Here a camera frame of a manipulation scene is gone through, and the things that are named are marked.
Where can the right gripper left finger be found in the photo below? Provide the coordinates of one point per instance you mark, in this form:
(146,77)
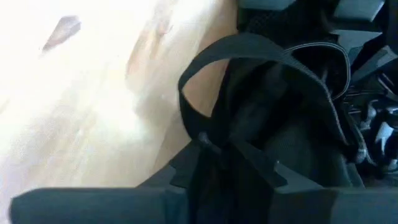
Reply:
(99,207)

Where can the black fabric backpack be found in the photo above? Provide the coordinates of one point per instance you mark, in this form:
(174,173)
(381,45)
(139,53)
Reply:
(267,124)

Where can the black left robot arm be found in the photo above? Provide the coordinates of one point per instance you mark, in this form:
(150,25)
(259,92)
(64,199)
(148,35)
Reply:
(377,130)

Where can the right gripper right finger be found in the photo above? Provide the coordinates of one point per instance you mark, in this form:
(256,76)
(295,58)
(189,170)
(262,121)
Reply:
(329,205)

